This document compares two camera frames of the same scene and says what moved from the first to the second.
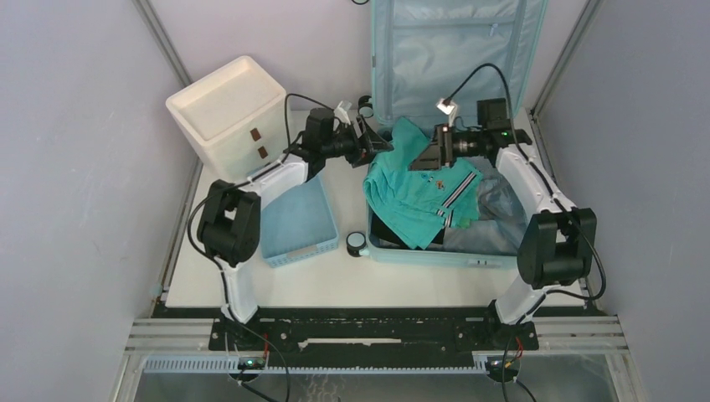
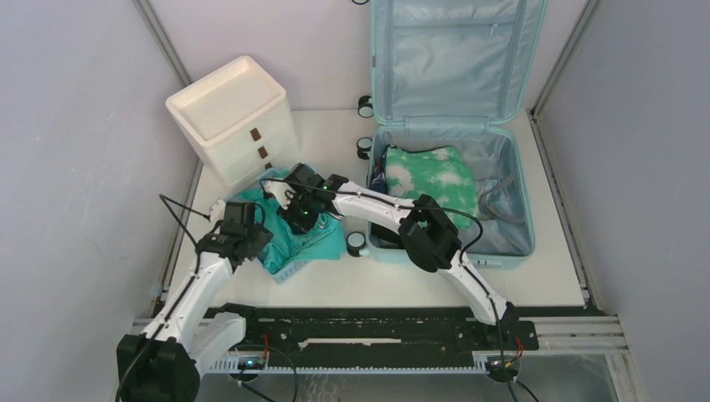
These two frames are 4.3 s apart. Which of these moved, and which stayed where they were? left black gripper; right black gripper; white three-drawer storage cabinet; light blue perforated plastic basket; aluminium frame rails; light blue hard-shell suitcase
Moved: light blue perforated plastic basket; left black gripper; right black gripper
Stayed: light blue hard-shell suitcase; aluminium frame rails; white three-drawer storage cabinet
